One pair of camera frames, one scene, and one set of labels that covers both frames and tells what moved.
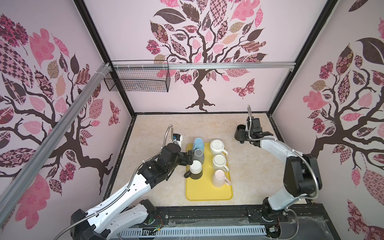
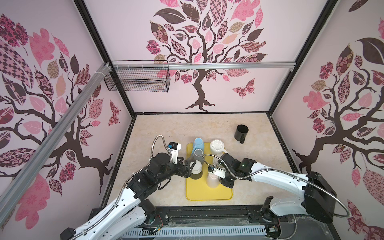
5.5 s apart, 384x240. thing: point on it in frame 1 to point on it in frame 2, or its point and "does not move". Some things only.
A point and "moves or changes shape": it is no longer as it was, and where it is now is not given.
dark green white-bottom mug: (196, 170) does not move
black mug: (240, 133) does not move
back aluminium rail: (204, 65) does not move
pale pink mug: (219, 180) moves or changes shape
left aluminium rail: (52, 142) does not move
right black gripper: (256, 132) to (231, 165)
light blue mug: (198, 144) does not move
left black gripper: (184, 161) to (187, 171)
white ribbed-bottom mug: (217, 147) does not move
